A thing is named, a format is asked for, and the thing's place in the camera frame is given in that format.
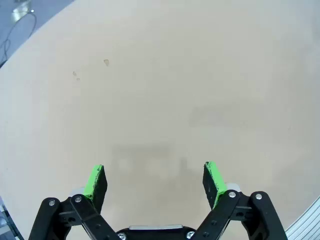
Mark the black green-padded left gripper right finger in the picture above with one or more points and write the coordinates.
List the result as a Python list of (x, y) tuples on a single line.
[(225, 215)]

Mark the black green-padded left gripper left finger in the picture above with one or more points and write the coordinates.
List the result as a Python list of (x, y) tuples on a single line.
[(85, 215)]

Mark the aluminium table edge rail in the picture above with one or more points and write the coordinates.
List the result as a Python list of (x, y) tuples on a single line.
[(306, 222)]

